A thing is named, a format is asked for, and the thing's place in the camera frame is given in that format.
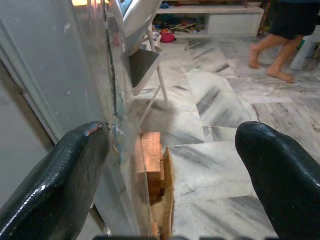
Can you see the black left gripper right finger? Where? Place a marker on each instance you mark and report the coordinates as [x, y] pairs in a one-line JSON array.
[[282, 187]]

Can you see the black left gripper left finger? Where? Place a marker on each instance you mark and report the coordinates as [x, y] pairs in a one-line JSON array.
[[50, 190]]

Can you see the white fridge door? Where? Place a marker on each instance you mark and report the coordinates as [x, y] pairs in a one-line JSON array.
[[125, 105]]

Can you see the white mini fridge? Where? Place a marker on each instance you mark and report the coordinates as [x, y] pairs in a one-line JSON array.
[[62, 62]]

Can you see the orange brick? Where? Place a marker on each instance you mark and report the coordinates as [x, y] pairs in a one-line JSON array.
[[151, 155]]

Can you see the barefoot person dark clothes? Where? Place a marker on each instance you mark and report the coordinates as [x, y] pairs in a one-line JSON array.
[[277, 57]]

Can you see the pale blue child chair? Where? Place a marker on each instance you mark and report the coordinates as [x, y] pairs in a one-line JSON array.
[[303, 52]]

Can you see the white folding chair black seat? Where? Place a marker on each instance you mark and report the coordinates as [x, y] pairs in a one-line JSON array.
[[142, 66]]

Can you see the white TV cabinet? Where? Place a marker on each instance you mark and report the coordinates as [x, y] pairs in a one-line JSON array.
[[232, 22]]

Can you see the red toy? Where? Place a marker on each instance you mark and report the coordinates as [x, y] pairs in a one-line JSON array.
[[167, 37]]

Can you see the white blue cushion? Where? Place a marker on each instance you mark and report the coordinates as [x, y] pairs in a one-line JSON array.
[[140, 17]]

